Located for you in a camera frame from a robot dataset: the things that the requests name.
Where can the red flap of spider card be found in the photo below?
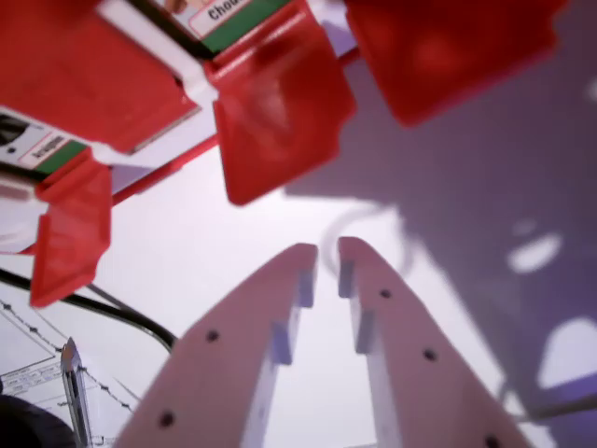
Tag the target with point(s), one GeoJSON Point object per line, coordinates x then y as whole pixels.
{"type": "Point", "coordinates": [70, 233]}

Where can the red flap of owl card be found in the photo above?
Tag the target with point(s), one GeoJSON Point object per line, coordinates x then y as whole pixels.
{"type": "Point", "coordinates": [280, 116]}

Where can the spider picture card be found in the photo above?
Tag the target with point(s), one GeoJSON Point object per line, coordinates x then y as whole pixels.
{"type": "Point", "coordinates": [42, 144]}

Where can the red flap of squirrel card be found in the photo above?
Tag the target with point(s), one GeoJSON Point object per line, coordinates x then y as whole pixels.
{"type": "Point", "coordinates": [443, 51]}

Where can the owl picture card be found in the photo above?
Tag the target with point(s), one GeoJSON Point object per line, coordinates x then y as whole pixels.
{"type": "Point", "coordinates": [224, 18]}

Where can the clear ballpoint pen, blue cap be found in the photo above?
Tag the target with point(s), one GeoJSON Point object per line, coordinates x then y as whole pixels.
{"type": "Point", "coordinates": [74, 387]}

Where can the printed white paper sheet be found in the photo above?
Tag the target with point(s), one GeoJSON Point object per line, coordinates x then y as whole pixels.
{"type": "Point", "coordinates": [28, 345]}

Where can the black round object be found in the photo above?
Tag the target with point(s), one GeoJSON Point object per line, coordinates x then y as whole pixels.
{"type": "Point", "coordinates": [28, 424]}

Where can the red and white game board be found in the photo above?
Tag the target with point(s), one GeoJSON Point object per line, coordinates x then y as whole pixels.
{"type": "Point", "coordinates": [93, 70]}

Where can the red flap standing upright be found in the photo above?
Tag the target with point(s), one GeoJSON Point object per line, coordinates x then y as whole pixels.
{"type": "Point", "coordinates": [84, 70]}

